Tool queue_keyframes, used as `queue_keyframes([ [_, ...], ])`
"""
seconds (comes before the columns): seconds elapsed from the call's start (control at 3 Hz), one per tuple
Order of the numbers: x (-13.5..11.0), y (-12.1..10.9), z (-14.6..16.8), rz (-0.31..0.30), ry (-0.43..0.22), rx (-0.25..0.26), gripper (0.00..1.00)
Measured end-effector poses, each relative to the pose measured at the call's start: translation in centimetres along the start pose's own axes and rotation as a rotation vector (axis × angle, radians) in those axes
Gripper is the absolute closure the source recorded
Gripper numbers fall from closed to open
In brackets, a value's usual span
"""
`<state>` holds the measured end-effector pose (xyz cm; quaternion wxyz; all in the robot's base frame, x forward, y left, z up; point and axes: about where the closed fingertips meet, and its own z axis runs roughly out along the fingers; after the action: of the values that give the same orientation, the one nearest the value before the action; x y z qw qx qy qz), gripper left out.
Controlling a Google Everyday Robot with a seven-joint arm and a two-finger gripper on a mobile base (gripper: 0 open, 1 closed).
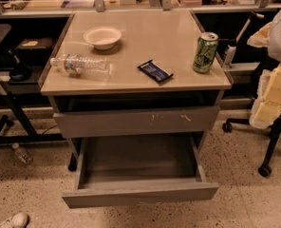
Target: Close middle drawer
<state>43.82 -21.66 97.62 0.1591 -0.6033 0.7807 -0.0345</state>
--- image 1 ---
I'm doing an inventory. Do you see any grey drawer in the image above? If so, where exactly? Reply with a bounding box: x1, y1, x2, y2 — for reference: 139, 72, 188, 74
63, 134, 219, 208
54, 106, 219, 138

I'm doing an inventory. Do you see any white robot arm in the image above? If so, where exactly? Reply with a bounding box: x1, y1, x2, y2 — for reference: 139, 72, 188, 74
247, 10, 281, 129

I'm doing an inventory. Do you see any grey drawer cabinet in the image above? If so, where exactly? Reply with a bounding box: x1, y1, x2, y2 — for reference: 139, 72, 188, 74
37, 9, 234, 173

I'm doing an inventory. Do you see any grey top drawer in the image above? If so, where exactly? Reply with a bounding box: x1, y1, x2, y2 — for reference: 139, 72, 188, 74
54, 106, 219, 138

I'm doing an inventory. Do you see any blue snack bar wrapper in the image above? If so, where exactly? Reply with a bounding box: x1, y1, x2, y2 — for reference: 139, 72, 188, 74
138, 60, 173, 84

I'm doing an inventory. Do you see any clear plastic water bottle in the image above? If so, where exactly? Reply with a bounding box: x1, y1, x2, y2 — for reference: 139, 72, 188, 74
49, 53, 110, 79

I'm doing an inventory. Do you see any white paper bowl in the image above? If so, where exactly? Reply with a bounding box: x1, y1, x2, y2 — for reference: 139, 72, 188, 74
84, 27, 122, 50

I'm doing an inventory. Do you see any green soda can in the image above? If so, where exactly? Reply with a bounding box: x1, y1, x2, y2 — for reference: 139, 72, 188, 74
193, 32, 218, 73

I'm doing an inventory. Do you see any white handheld tool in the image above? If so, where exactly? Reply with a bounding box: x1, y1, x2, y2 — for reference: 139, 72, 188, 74
223, 12, 264, 68

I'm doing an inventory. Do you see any black box on shelf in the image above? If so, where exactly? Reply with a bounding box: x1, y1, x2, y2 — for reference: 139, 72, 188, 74
15, 37, 54, 57

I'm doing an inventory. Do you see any black desk lamp base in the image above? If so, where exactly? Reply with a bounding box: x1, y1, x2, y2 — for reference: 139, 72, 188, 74
8, 48, 31, 82

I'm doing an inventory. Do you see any water bottle on floor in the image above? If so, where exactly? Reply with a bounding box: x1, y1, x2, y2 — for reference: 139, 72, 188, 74
11, 142, 32, 164

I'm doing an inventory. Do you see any black office chair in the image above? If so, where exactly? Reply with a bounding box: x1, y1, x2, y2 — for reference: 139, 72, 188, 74
222, 115, 281, 178

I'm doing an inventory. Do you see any black folding stand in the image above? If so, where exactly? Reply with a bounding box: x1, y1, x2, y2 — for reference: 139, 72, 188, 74
0, 23, 67, 169

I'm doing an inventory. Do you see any white shoe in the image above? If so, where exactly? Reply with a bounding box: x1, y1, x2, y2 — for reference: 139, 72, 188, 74
0, 213, 29, 228

